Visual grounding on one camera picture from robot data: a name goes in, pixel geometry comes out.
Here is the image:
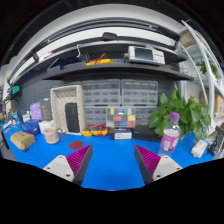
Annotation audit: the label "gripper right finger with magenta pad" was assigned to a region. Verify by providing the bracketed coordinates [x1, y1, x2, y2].
[134, 145, 182, 184]

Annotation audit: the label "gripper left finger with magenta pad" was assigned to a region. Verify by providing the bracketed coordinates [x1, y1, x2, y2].
[44, 145, 93, 185]

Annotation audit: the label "red round coaster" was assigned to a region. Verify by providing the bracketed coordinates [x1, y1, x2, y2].
[69, 141, 83, 150]

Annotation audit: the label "clear bottle with purple cap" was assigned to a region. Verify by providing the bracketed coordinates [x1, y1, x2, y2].
[159, 112, 180, 155]

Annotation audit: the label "black flat box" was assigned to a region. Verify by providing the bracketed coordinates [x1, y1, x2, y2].
[133, 125, 161, 142]

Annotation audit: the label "blue table mat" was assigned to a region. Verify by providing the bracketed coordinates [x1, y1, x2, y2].
[1, 123, 216, 192]

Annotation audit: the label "beige ceramic mug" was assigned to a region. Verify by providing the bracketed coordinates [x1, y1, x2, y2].
[44, 127, 63, 144]

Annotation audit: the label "yellow red multimeter leads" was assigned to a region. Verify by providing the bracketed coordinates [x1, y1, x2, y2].
[82, 123, 109, 137]

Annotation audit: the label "white power adapter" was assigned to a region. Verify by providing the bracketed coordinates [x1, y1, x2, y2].
[191, 140, 208, 158]

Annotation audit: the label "black white small box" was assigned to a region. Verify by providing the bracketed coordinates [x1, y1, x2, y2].
[109, 128, 132, 140]

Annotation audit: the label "brown cardboard box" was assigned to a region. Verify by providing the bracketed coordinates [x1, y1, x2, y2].
[10, 131, 35, 151]

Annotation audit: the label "blue storage box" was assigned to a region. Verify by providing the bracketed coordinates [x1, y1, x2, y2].
[21, 119, 40, 136]

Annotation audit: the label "black rectangular device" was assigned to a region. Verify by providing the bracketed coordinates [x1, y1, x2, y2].
[65, 103, 80, 133]

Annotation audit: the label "green potted plant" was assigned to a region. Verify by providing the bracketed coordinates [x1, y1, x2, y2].
[149, 86, 211, 141]

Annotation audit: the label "purple plastic bag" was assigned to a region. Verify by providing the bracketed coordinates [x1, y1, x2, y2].
[30, 102, 42, 120]

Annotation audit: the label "grey drawer organiser cabinet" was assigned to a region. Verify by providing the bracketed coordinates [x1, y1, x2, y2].
[82, 79, 158, 127]

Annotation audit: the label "beige perforated tray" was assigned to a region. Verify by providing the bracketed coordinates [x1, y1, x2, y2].
[50, 85, 85, 135]

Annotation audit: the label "yellow red tool on shelf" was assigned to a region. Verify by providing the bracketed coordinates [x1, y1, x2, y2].
[87, 53, 113, 66]

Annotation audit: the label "white oscilloscope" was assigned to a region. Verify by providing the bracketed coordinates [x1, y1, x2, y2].
[128, 46, 165, 65]

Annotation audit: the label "white metal rack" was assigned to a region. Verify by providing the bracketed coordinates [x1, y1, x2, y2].
[179, 20, 224, 134]

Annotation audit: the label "dark grey wall shelf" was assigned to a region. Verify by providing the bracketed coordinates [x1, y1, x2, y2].
[42, 63, 193, 81]

